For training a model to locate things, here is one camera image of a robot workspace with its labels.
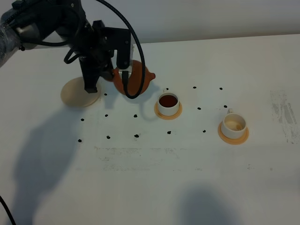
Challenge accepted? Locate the white teacup near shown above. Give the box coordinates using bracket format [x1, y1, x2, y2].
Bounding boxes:
[157, 88, 179, 107]

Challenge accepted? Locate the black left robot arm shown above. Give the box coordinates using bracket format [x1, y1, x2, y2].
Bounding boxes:
[0, 0, 113, 93]

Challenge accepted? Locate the white teacup far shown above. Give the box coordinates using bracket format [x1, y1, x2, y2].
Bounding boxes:
[221, 108, 247, 139]

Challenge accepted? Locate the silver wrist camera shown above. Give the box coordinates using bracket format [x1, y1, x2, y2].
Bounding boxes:
[103, 27, 132, 71]

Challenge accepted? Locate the orange coaster far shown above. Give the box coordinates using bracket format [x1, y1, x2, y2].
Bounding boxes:
[217, 121, 249, 145]

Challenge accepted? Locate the orange coaster near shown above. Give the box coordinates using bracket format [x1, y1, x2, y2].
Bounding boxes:
[154, 101, 182, 120]

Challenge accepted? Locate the beige round teapot coaster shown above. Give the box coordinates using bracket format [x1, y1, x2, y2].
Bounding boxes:
[60, 77, 101, 108]

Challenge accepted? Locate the black camera cable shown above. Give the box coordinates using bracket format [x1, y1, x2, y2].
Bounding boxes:
[95, 0, 146, 99]

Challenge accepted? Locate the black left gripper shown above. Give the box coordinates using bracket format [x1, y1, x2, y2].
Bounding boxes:
[75, 20, 113, 94]

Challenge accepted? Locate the orange coaster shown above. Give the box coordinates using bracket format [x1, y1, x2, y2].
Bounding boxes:
[217, 121, 249, 145]
[154, 101, 182, 120]

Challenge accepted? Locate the brown clay teapot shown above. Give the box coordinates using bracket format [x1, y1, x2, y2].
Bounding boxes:
[105, 60, 156, 96]

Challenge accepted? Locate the white teacup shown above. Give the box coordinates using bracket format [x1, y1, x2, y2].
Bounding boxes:
[157, 88, 179, 107]
[221, 108, 247, 139]

